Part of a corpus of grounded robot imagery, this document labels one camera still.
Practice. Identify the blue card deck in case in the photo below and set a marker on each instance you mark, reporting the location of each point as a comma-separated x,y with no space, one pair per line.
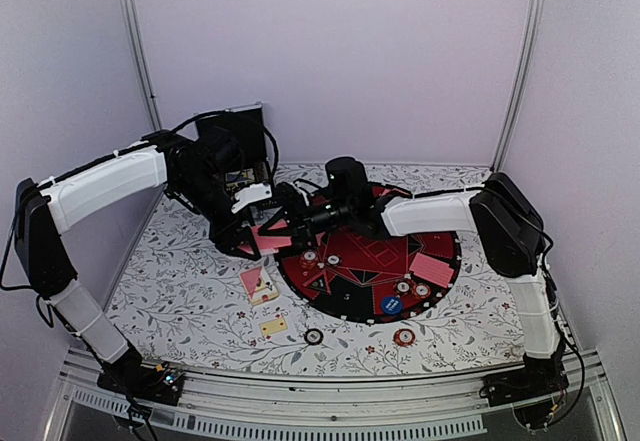
233,178

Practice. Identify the triangular all in marker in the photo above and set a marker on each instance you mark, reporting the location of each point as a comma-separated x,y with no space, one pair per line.
319,284

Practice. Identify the black chips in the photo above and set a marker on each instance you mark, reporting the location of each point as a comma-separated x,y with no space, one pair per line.
402,288
333,260

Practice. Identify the blue small blind button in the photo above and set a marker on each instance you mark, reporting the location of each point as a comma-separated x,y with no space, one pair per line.
391,305

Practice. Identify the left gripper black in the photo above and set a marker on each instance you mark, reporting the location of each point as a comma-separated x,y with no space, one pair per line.
219,235

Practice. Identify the two of diamonds card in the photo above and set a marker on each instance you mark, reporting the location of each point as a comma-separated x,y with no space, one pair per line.
273,326

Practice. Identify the red backed card deck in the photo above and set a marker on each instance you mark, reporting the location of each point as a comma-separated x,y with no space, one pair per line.
267,243

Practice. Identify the red cards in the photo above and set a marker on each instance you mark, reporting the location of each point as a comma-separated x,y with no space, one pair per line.
432,270

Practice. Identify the orange red chip stack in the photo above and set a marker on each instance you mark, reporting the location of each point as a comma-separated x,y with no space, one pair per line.
404,337

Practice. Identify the left aluminium frame post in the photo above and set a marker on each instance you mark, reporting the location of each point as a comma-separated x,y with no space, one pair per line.
135,39

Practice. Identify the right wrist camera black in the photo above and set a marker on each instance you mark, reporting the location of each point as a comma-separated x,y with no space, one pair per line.
347,181

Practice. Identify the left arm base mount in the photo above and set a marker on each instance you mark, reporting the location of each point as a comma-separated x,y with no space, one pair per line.
160,384

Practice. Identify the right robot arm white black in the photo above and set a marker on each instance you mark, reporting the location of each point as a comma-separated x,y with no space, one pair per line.
511,233

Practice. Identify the round red black poker mat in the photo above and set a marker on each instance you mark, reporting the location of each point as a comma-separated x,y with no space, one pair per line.
369,269

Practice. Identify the front aluminium rail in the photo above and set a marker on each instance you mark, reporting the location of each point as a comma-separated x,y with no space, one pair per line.
228,405

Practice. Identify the aluminium poker case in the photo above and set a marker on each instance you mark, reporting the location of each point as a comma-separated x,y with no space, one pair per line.
242,135

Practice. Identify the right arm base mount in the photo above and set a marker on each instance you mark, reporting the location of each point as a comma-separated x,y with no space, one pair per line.
535,396

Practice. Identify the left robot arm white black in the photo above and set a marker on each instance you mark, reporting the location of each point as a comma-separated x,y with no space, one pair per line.
190,171

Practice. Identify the floral table cloth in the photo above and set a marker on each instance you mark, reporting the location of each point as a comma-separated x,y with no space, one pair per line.
181,300

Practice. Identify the right aluminium frame post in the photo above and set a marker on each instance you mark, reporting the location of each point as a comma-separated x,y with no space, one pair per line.
531,28

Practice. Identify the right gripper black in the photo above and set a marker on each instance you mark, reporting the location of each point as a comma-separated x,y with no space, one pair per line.
299,215

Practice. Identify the black brown chip stack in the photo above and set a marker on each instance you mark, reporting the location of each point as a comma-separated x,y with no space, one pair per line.
313,336

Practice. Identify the right chip roll in case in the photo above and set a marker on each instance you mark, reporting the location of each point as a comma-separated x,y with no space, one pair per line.
261,172

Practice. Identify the card box with ace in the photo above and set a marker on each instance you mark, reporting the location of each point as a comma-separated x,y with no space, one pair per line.
259,286

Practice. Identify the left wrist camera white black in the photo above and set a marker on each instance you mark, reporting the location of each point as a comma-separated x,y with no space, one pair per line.
251,194

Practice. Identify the aluminium frame post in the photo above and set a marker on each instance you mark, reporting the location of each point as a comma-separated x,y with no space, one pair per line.
531,28
135,39

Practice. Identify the red chips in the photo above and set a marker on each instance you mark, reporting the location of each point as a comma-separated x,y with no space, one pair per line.
308,259
422,291

